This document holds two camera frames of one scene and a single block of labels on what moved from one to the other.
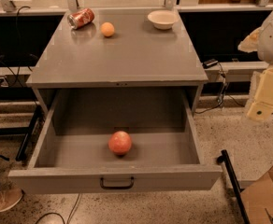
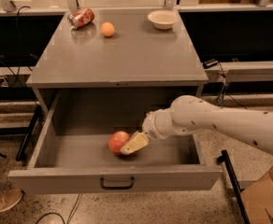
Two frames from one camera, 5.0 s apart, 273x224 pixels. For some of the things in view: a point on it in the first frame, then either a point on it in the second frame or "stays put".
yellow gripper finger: x=271 y=89 -> x=138 y=140
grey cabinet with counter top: x=120 y=49 stays put
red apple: x=120 y=142 stays put
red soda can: x=80 y=19 stays put
